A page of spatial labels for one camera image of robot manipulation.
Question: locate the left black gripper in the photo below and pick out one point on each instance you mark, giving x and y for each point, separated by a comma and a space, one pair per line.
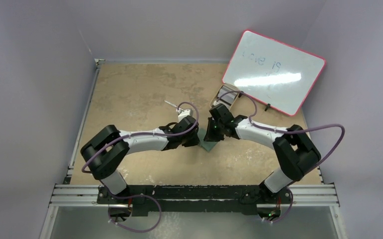
194, 142

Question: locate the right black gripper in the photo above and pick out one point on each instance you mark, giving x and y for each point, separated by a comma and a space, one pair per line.
212, 131

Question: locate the green card holder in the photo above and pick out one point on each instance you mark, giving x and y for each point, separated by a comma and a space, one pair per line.
208, 146

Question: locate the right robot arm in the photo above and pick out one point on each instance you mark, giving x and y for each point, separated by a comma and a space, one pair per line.
295, 151

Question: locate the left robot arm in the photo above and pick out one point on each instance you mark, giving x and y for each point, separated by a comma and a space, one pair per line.
106, 150

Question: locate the stack of cards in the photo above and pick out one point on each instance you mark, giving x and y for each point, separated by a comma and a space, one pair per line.
228, 94

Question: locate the beige oval tray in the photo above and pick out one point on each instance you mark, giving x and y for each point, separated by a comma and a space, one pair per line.
227, 105

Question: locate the green tipped marker pen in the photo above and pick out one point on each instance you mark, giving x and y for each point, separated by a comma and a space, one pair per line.
171, 104

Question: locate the pink framed whiteboard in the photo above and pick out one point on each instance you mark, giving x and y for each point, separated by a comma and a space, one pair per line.
272, 72

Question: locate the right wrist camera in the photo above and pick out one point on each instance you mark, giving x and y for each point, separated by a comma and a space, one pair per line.
216, 102

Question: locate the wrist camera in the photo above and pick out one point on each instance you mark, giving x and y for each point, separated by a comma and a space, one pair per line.
216, 102
183, 113

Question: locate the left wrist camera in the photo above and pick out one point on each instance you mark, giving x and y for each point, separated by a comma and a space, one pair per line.
183, 113

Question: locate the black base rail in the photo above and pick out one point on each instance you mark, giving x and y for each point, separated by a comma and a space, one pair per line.
244, 199

